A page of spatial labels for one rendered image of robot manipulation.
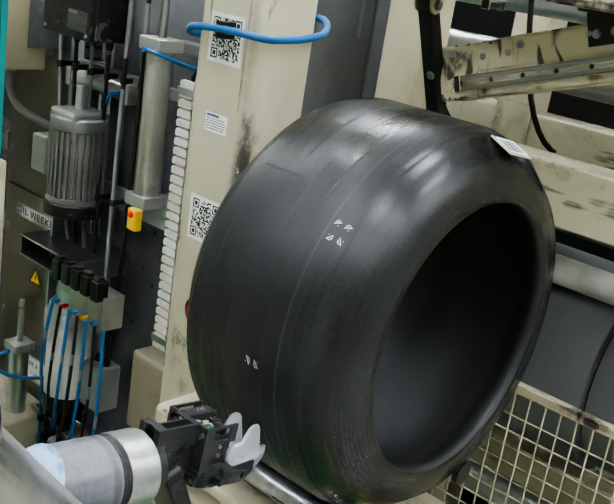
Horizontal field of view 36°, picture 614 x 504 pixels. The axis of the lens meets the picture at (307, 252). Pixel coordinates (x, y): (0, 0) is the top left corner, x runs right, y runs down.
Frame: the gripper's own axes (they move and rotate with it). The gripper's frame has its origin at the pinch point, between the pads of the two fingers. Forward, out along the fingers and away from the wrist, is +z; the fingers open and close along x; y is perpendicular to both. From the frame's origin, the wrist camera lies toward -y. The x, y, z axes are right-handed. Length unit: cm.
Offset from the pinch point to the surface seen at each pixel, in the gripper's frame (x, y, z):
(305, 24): 28, 55, 21
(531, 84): 3, 55, 51
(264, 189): 8.2, 33.6, -0.8
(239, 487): 11.9, -14.5, 13.0
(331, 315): -8.8, 22.9, -3.0
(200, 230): 34.5, 19.8, 15.3
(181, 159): 42, 30, 15
